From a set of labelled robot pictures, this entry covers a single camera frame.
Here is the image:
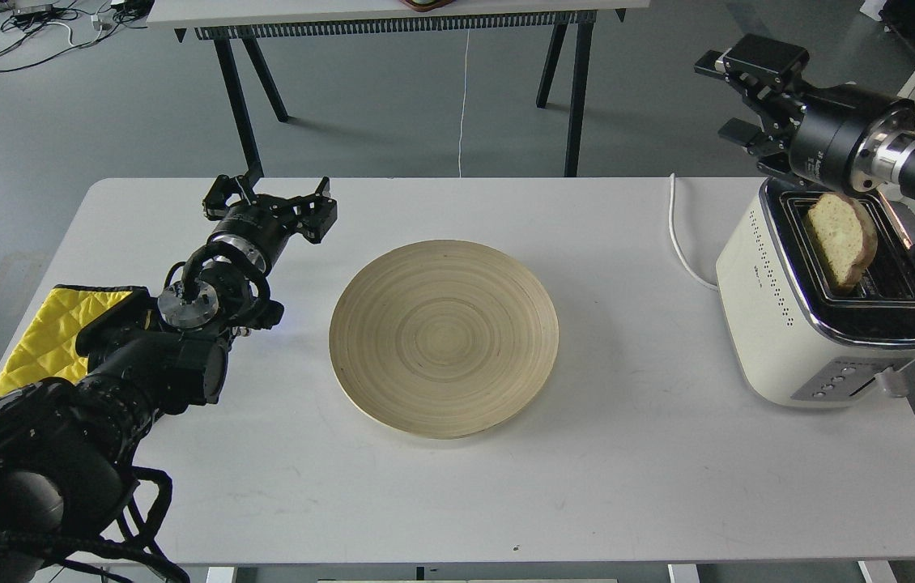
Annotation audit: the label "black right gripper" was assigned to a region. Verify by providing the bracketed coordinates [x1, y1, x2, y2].
[694, 33, 915, 197]

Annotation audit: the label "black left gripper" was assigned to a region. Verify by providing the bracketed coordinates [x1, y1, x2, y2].
[202, 174, 338, 261]

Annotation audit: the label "slice of brown bread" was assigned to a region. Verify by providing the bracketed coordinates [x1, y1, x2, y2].
[806, 192, 879, 296]

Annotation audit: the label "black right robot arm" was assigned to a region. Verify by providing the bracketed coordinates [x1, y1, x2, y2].
[694, 34, 915, 263]

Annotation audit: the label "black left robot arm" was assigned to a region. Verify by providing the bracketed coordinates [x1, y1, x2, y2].
[0, 170, 338, 582]

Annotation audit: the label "cream and chrome toaster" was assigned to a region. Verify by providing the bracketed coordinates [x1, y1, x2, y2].
[716, 180, 915, 407]

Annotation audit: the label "black-legged background table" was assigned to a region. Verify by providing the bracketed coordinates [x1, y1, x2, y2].
[146, 1, 649, 178]

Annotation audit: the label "round wooden plate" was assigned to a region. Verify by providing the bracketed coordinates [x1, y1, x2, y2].
[329, 240, 560, 439]

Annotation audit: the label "yellow quilted cloth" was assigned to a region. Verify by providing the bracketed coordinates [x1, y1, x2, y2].
[0, 285, 147, 398]

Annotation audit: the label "white toaster power cable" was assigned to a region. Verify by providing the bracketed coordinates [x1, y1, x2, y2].
[668, 173, 719, 291]

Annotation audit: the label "thin white hanging cable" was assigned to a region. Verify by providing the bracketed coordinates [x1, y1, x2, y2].
[458, 29, 471, 178]

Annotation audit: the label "floor cables and power strips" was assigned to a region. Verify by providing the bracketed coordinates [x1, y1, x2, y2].
[0, 0, 155, 83]

